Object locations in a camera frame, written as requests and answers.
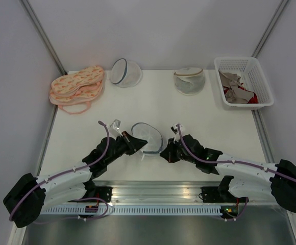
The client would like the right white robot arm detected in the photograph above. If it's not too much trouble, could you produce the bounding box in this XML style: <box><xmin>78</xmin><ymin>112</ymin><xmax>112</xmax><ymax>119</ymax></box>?
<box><xmin>160</xmin><ymin>135</ymin><xmax>296</xmax><ymax>213</ymax></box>

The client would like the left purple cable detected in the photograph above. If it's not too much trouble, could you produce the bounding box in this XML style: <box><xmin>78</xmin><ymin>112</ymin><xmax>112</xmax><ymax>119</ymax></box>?
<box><xmin>9</xmin><ymin>120</ymin><xmax>112</xmax><ymax>225</ymax></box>

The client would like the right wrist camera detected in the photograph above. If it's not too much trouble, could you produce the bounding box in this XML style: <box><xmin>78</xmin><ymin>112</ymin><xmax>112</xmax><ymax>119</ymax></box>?
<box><xmin>171</xmin><ymin>124</ymin><xmax>185</xmax><ymax>142</ymax></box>

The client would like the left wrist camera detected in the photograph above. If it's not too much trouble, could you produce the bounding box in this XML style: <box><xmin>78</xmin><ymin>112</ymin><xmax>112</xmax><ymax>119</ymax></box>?
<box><xmin>109</xmin><ymin>119</ymin><xmax>122</xmax><ymax>138</ymax></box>

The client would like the right aluminium frame post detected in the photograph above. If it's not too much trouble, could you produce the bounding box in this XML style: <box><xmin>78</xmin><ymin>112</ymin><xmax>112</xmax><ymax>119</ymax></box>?
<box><xmin>251</xmin><ymin>0</ymin><xmax>291</xmax><ymax>58</ymax></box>

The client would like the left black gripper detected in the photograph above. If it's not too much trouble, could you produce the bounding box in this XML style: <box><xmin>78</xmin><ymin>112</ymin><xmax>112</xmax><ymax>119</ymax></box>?
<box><xmin>105</xmin><ymin>131</ymin><xmax>147</xmax><ymax>165</ymax></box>

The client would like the red garment in basket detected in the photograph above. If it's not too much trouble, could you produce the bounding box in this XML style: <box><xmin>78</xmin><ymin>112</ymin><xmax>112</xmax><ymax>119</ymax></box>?
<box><xmin>223</xmin><ymin>86</ymin><xmax>258</xmax><ymax>104</ymax></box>

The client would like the white plastic basket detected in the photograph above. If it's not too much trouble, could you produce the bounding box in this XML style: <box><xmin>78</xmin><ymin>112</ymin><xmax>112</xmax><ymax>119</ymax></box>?
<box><xmin>214</xmin><ymin>57</ymin><xmax>274</xmax><ymax>110</ymax></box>

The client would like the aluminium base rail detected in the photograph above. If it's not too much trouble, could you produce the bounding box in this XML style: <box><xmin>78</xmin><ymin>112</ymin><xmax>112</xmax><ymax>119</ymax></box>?
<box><xmin>57</xmin><ymin>180</ymin><xmax>279</xmax><ymax>205</ymax></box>

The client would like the blue-trimmed mesh laundry bag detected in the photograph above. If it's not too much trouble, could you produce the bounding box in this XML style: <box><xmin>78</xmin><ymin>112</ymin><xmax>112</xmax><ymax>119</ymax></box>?
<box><xmin>131</xmin><ymin>122</ymin><xmax>164</xmax><ymax>161</ymax></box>

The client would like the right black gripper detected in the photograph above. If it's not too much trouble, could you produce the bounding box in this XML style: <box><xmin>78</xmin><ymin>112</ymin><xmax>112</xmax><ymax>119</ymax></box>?
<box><xmin>160</xmin><ymin>137</ymin><xmax>197</xmax><ymax>164</ymax></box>

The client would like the beige-trimmed mesh laundry bag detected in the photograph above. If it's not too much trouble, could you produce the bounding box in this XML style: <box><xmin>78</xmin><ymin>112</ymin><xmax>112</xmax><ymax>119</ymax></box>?
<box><xmin>173</xmin><ymin>67</ymin><xmax>206</xmax><ymax>95</ymax></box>

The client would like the aluminium frame post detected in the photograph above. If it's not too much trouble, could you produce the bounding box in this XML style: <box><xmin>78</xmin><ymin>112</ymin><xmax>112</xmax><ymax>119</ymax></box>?
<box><xmin>19</xmin><ymin>0</ymin><xmax>67</xmax><ymax>75</ymax></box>
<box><xmin>251</xmin><ymin>0</ymin><xmax>291</xmax><ymax>58</ymax></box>

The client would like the beige bra in basket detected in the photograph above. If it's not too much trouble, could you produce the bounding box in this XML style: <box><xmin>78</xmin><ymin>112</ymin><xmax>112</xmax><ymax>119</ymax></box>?
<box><xmin>218</xmin><ymin>70</ymin><xmax>254</xmax><ymax>104</ymax></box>

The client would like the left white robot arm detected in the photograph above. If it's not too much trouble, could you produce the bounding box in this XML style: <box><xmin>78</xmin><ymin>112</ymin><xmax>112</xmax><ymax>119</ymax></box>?
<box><xmin>3</xmin><ymin>131</ymin><xmax>147</xmax><ymax>228</ymax></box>

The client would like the left blue-rimmed mesh laundry bag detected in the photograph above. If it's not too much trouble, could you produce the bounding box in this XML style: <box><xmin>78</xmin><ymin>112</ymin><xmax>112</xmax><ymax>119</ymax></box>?
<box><xmin>109</xmin><ymin>58</ymin><xmax>143</xmax><ymax>88</ymax></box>

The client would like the white slotted cable duct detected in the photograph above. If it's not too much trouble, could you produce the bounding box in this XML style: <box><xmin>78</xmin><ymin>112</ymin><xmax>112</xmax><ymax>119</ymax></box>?
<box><xmin>42</xmin><ymin>204</ymin><xmax>222</xmax><ymax>216</ymax></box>

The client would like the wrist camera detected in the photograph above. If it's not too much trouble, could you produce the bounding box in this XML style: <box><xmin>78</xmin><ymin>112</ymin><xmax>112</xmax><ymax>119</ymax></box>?
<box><xmin>109</xmin><ymin>119</ymin><xmax>122</xmax><ymax>138</ymax></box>
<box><xmin>171</xmin><ymin>124</ymin><xmax>185</xmax><ymax>142</ymax></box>

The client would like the left aluminium frame post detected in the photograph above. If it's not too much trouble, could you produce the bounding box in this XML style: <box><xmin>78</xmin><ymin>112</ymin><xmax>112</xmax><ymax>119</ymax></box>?
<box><xmin>19</xmin><ymin>0</ymin><xmax>67</xmax><ymax>75</ymax></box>

